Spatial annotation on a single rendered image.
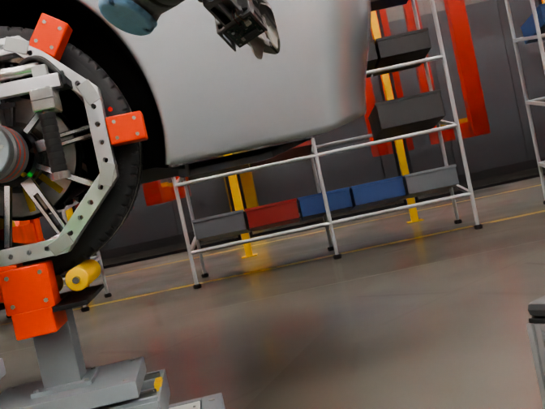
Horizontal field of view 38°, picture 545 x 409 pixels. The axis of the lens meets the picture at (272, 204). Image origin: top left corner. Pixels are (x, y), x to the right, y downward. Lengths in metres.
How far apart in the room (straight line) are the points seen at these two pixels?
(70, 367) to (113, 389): 0.16
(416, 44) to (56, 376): 4.03
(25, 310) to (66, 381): 0.28
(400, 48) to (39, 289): 4.03
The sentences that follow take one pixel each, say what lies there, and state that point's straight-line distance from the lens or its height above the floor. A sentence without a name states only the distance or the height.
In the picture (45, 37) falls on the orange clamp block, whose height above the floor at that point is 1.10.
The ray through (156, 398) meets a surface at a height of 0.16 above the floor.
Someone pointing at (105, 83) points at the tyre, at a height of 0.98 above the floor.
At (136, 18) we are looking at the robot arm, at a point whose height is 0.92.
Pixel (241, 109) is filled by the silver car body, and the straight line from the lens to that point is 2.06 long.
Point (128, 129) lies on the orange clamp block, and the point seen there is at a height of 0.84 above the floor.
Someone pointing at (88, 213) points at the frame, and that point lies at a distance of 1.97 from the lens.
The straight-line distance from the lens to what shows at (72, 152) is 2.18.
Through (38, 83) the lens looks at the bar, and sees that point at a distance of 1.81.
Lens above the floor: 0.66
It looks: 2 degrees down
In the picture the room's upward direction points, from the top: 12 degrees counter-clockwise
